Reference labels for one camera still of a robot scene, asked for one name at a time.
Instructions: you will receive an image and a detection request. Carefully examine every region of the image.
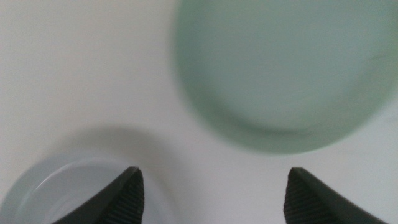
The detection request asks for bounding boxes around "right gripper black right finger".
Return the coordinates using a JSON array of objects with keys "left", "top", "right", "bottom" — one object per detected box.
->
[{"left": 283, "top": 167, "right": 388, "bottom": 224}]

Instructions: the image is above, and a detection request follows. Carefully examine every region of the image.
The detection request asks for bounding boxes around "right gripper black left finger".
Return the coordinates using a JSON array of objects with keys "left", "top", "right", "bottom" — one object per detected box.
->
[{"left": 51, "top": 166, "right": 145, "bottom": 224}]

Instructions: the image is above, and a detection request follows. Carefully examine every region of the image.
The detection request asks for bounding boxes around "pale green shallow bowl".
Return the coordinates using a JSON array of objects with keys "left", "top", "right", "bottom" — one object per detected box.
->
[{"left": 172, "top": 0, "right": 398, "bottom": 156}]

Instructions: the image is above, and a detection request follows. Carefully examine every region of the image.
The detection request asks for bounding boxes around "grey-blue shallow bowl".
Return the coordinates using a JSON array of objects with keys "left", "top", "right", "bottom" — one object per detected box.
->
[{"left": 0, "top": 151, "right": 175, "bottom": 224}]

